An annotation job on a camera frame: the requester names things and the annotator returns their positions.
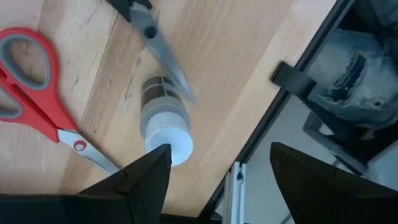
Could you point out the grey moulded chair seat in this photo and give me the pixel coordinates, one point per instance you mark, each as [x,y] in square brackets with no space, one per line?
[351,77]

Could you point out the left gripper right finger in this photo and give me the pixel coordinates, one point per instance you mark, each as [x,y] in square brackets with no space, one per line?
[326,199]

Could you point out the black aluminium table frame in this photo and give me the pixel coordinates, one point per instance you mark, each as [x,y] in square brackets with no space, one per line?
[293,81]

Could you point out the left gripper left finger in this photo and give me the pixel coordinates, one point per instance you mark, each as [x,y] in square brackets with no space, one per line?
[140,193]

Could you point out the silver aluminium table leg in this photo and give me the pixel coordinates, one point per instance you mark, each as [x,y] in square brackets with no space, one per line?
[234,193]

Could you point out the dark paint bottle white cap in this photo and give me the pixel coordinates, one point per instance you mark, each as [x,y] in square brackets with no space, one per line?
[164,124]

